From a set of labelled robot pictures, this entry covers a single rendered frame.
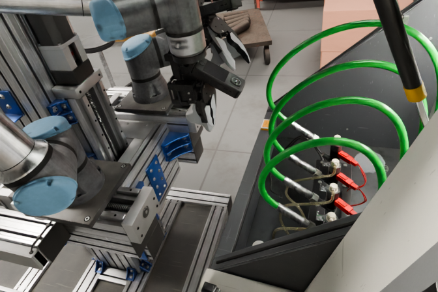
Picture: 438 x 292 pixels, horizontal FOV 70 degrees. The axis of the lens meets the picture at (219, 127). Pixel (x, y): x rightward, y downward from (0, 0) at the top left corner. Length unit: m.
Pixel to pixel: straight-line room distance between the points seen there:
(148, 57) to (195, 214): 1.01
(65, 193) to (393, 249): 0.60
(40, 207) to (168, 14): 0.48
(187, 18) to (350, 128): 0.81
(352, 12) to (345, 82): 1.52
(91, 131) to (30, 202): 0.41
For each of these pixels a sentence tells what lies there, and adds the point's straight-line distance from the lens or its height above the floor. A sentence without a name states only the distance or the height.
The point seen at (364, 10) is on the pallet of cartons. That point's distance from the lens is 2.61.
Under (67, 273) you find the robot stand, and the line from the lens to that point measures 1.94.
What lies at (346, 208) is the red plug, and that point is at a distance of 0.76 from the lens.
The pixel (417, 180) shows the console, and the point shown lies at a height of 1.41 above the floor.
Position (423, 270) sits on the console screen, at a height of 1.40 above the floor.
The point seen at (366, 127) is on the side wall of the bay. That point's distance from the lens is 1.24.
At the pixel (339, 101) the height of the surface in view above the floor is 1.34.
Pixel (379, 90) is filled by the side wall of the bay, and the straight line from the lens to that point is 1.15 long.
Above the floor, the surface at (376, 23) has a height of 1.42.
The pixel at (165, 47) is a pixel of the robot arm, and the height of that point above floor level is 1.23.
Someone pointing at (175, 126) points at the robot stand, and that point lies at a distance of 1.27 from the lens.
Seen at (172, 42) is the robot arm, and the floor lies 1.44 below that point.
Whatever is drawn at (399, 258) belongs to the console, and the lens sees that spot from 0.37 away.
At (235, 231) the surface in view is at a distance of 0.87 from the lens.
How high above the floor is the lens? 1.67
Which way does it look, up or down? 38 degrees down
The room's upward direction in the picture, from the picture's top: 10 degrees counter-clockwise
